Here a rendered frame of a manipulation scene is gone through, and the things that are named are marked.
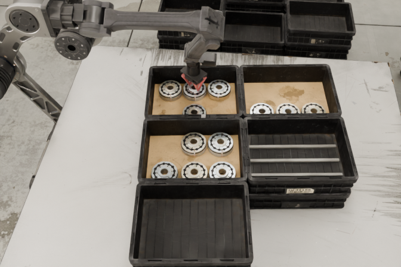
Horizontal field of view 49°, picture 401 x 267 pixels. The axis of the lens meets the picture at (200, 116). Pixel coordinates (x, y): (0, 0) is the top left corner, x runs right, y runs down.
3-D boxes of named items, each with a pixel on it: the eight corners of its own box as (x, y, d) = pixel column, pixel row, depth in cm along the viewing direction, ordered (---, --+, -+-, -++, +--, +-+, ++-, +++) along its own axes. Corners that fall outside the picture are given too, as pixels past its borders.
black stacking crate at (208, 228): (133, 276, 150) (128, 263, 142) (141, 198, 169) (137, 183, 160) (250, 275, 150) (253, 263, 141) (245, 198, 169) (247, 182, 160)
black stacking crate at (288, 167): (246, 196, 169) (248, 181, 160) (241, 134, 188) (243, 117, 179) (351, 196, 168) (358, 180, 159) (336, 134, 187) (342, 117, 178)
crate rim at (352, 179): (247, 184, 161) (247, 180, 159) (242, 120, 180) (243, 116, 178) (358, 183, 161) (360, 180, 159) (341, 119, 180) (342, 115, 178)
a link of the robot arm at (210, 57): (187, 40, 176) (185, 62, 175) (216, 42, 175) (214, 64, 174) (190, 48, 188) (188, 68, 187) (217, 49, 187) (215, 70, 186)
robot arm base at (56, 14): (59, 21, 146) (49, -10, 137) (83, 22, 146) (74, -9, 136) (51, 38, 141) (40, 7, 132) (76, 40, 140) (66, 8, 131)
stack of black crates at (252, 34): (219, 78, 302) (219, 39, 276) (222, 48, 321) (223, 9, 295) (278, 81, 299) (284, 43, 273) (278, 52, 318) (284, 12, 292)
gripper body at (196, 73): (190, 65, 196) (189, 52, 190) (207, 76, 191) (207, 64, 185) (179, 73, 193) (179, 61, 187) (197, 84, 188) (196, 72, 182)
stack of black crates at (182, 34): (160, 74, 305) (154, 22, 270) (167, 46, 324) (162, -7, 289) (219, 78, 302) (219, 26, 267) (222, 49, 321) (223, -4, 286)
